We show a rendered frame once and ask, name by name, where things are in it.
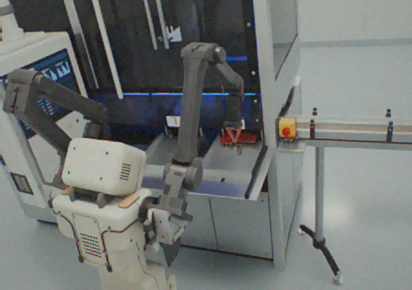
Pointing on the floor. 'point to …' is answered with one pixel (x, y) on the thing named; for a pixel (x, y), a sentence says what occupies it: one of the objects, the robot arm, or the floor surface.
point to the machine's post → (269, 113)
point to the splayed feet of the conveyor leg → (323, 252)
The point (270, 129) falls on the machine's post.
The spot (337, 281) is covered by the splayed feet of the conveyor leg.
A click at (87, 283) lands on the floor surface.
